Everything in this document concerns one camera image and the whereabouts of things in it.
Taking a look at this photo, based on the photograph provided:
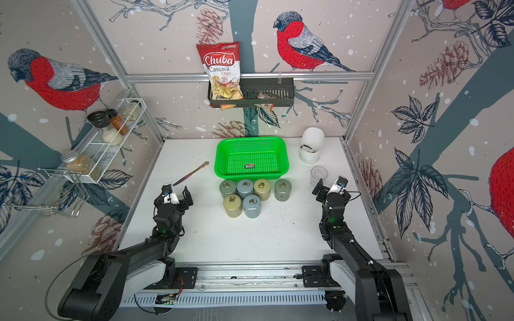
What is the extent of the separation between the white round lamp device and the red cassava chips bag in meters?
0.40

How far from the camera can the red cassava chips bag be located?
83 centimetres

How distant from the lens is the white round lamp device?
1.04m
